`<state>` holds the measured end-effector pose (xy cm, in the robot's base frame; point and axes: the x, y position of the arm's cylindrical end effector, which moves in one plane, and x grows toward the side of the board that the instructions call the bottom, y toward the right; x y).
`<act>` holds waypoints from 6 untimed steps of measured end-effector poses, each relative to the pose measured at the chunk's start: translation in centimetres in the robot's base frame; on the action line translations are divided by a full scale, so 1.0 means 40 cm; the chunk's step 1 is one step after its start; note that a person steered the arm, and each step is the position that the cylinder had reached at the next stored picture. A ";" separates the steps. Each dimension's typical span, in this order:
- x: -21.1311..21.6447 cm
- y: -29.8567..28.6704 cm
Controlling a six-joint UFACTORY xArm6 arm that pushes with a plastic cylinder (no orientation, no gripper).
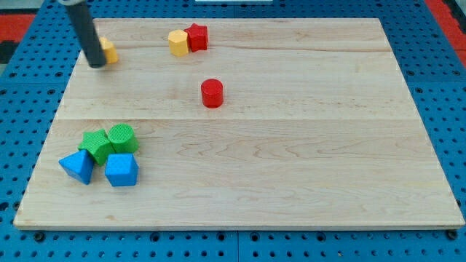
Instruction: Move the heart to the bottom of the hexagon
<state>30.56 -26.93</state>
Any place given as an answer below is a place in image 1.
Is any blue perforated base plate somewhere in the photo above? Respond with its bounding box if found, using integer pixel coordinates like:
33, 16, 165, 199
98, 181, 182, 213
1, 0, 465, 261

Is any red star block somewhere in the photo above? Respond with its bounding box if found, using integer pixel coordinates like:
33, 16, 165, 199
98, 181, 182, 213
184, 23, 208, 52

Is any green star block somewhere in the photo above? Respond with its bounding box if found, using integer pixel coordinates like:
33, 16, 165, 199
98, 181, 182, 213
77, 129, 115, 166

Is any light wooden board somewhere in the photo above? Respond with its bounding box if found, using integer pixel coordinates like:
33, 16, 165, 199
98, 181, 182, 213
14, 18, 465, 231

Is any yellow heart block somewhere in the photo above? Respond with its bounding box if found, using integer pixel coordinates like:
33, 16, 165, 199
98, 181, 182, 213
99, 37, 119, 64

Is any red cylinder block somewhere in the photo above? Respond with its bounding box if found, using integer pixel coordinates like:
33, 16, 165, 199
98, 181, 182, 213
201, 79, 224, 108

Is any yellow hexagon block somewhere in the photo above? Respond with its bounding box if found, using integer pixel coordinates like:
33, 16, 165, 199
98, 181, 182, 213
168, 30, 189, 57

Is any green cylinder block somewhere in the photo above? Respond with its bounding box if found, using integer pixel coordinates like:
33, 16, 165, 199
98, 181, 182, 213
108, 123, 139, 153

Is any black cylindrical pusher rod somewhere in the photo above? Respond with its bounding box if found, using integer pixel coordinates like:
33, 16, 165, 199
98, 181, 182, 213
58, 0, 107, 68

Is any blue pentagon block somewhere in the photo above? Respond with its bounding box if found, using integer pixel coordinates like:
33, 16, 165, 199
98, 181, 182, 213
105, 153, 139, 187

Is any blue triangle block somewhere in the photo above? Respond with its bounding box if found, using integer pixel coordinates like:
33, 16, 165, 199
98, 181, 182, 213
59, 149, 94, 185

